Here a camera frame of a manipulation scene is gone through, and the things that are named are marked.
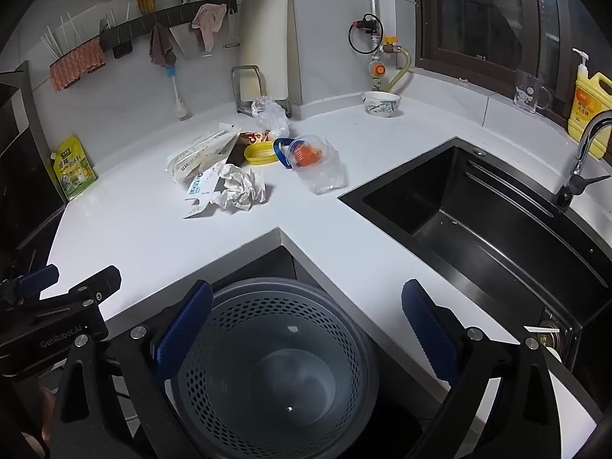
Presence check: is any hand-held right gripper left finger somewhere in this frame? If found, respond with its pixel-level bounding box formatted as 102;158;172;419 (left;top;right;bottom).
50;280;214;459

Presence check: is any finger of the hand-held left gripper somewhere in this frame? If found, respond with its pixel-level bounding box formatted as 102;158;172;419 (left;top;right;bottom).
0;264;60;304
19;265;122;326

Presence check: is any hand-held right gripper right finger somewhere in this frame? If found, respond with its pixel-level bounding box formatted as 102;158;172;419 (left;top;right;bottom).
400;278;562;459

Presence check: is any grey perforated waste bin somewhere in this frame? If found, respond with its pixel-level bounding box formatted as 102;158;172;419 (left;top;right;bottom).
165;277;381;459

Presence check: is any white and blue carton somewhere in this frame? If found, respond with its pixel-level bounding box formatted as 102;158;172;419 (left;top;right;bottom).
182;167;225;221

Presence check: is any white paper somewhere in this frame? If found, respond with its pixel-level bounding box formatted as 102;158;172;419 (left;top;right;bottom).
210;163;267;212

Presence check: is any white noodle packet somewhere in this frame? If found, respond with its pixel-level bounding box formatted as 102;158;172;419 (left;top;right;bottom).
166;123;242;185

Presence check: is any clear plastic bag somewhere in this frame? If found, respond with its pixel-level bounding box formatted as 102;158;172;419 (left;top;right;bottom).
282;135;347;195
251;96;291;140

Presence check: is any yellow plastic ring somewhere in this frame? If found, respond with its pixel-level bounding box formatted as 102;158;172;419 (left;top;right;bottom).
244;141;280;166

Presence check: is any blue plastic ring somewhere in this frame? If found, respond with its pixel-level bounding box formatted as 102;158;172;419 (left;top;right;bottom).
273;138;299;170

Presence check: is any small orange object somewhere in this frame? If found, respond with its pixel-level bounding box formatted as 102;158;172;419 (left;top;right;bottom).
291;146;323;168

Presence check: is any person's left hand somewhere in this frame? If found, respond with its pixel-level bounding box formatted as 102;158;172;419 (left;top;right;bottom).
21;386;60;457

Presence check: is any black kitchen sink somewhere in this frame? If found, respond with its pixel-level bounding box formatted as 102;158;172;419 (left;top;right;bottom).
338;136;612;374

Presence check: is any yellow green seasoning pouch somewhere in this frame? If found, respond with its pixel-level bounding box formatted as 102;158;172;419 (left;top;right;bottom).
50;135;99;202

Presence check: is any white bottle brush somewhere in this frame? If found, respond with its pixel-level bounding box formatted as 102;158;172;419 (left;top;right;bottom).
165;64;192;120

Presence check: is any orange dish cloth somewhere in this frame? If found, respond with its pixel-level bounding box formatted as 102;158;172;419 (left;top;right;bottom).
49;38;107;93

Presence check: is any white patterned ceramic bowl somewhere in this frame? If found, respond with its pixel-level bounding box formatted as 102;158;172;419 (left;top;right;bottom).
361;91;402;118

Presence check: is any bundle of white sticks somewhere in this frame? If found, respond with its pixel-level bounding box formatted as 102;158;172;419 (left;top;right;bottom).
41;12;88;58

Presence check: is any metal cutting board rack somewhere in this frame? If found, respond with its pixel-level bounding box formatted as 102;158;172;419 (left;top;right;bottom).
231;65;292;118

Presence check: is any chrome faucet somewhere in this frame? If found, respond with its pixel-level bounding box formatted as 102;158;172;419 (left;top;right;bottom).
555;110;612;210

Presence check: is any brown dish cloth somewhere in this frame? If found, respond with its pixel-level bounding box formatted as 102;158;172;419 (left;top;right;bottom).
148;22;179;67

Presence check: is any clear glass mug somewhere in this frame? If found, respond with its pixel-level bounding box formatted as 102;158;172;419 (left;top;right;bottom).
514;69;554;114

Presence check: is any regulator with orange knob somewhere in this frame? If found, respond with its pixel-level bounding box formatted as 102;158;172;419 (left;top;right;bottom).
368;59;387;90

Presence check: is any yellow dish soap bottle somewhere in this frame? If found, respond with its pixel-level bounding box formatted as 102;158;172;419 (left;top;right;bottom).
567;49;612;160

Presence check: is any pink dish cloth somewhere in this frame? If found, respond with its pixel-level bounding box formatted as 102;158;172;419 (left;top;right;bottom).
191;4;228;52

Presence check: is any white cutting board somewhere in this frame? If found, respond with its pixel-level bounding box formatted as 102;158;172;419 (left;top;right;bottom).
238;0;303;106

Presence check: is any dark framed window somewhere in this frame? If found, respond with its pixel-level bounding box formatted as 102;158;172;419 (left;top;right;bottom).
413;0;575;111

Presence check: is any yellow gas hose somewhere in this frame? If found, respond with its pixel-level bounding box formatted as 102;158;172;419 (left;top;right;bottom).
380;50;413;94

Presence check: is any black wall rack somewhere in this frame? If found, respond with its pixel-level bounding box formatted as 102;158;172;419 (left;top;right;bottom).
99;0;238;58

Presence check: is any black valve with cable loop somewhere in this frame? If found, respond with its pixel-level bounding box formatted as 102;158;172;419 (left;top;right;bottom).
348;13;383;54

